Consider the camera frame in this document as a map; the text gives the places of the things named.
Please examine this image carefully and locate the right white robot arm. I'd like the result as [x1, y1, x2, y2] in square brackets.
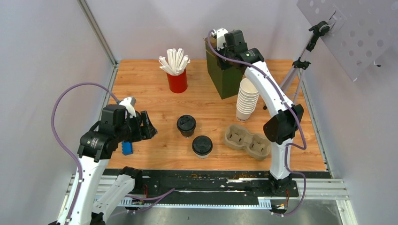
[207, 28, 304, 196]

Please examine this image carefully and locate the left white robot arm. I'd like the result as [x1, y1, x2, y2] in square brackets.
[52, 105, 157, 225]

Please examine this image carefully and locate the black coffee lid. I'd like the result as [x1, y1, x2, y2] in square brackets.
[191, 135, 213, 155]
[176, 114, 197, 132]

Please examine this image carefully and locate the red cup holder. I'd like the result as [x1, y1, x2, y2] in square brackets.
[167, 69, 188, 93]

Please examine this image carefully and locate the blue toy brick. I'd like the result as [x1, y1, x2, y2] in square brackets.
[122, 142, 134, 156]

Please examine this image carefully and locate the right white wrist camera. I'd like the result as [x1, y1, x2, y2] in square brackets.
[211, 28, 228, 51]

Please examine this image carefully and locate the grey perforated panel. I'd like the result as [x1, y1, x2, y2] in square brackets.
[297, 0, 398, 81]

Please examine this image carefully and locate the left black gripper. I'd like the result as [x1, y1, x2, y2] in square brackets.
[116, 109, 158, 142]

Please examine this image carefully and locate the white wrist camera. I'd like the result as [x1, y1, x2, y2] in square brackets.
[118, 96, 137, 118]
[211, 28, 228, 51]

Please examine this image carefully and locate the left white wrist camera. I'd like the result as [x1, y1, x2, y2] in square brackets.
[118, 96, 137, 118]

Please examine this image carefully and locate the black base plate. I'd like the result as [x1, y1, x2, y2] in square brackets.
[124, 169, 300, 207]

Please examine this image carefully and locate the stack of white paper cups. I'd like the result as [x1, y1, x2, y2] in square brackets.
[236, 78, 260, 121]

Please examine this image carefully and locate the white wrapped straws bundle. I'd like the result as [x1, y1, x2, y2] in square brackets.
[158, 48, 191, 76]

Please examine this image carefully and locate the green paper bag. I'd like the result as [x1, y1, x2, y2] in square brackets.
[204, 37, 243, 99]

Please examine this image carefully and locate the grey tripod stand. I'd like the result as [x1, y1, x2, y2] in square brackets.
[280, 21, 334, 104]

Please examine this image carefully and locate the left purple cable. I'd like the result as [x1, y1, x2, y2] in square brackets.
[51, 82, 120, 225]

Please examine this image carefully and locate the brown cardboard cup carrier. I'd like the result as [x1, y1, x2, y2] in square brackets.
[224, 124, 271, 160]

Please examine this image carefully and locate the white paper cup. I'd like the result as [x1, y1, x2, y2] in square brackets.
[196, 154, 209, 159]

